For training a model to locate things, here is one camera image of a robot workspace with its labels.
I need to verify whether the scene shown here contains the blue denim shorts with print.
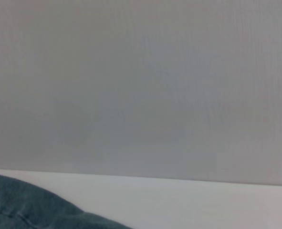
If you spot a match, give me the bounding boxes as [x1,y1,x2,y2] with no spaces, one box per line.
[0,173,133,229]

